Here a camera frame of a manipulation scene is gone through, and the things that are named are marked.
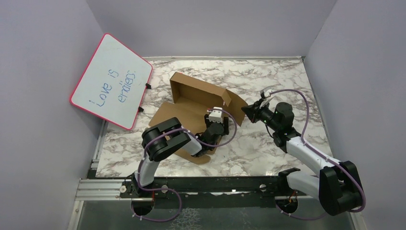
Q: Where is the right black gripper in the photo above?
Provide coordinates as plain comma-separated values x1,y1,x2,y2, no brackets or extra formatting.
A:
242,98,281,131

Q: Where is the brown cardboard box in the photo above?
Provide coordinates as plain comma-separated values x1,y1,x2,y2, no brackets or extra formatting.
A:
149,72,247,164

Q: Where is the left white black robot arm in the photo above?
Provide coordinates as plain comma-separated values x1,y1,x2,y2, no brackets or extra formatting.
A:
131,110,229,197

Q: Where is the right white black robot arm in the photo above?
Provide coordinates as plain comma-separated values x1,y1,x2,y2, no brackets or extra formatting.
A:
241,100,366,216

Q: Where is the pink-framed whiteboard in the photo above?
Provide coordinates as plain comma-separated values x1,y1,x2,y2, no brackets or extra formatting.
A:
70,34,153,130

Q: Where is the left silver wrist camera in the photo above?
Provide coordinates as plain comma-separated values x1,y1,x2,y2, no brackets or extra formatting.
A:
207,107,223,124

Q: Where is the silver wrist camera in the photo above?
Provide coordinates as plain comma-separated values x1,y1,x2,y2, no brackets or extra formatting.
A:
207,107,223,124
259,87,273,99

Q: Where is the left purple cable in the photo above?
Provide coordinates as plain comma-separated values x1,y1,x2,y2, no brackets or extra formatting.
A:
130,109,238,222

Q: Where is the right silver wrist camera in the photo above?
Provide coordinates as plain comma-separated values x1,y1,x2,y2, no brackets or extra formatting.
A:
259,87,273,99

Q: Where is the aluminium frame rail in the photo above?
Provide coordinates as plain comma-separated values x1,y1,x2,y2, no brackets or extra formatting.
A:
67,120,369,230

